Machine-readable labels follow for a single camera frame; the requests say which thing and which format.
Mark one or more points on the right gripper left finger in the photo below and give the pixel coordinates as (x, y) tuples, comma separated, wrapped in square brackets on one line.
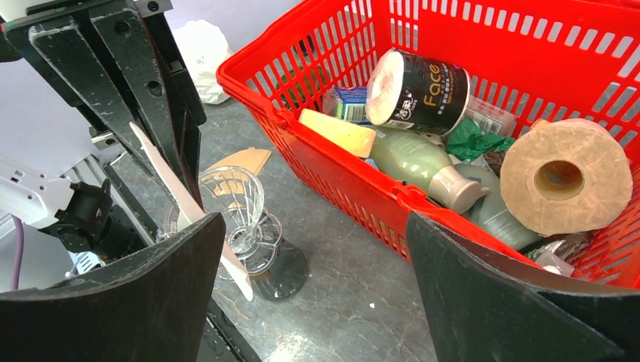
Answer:
[(149, 306)]

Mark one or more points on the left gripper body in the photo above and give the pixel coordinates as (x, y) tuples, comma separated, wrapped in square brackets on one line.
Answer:
[(15, 41)]

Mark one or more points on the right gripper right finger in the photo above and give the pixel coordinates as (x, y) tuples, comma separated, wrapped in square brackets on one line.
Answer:
[(482, 305)]

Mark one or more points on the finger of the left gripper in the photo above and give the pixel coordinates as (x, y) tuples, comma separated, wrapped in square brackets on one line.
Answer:
[(157, 88), (79, 57)]

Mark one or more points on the white paper coffee filter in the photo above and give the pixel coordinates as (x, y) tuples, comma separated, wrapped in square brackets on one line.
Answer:
[(190, 211)]

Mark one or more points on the clear glass dripper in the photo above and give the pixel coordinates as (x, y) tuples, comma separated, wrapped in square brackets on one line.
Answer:
[(252, 232)]

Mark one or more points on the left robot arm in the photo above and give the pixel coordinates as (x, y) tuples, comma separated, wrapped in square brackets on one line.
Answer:
[(84, 217)]

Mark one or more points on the brown paper coffee filter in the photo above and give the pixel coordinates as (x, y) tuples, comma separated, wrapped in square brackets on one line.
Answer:
[(240, 162)]

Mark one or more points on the white plastic bag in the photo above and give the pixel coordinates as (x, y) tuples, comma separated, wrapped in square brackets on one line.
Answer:
[(204, 48)]

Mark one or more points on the brown toilet paper roll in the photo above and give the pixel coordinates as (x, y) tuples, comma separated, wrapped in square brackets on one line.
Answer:
[(566, 177)]

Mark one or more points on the green crumpled wrapper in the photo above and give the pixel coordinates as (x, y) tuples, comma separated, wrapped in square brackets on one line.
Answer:
[(467, 141)]

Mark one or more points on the green lotion bottle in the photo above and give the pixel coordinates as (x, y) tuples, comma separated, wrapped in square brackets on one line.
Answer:
[(409, 157)]

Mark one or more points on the packaged sponge clear wrapper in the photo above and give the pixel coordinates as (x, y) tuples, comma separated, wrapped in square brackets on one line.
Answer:
[(490, 118)]

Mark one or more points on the yellow sponge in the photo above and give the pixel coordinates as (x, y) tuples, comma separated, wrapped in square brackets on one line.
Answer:
[(355, 139)]

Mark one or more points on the blue packaged sponge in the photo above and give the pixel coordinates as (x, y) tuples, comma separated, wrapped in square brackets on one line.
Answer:
[(346, 103)]

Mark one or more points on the red plastic shopping basket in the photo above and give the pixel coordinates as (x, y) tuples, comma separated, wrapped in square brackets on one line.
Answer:
[(549, 60)]

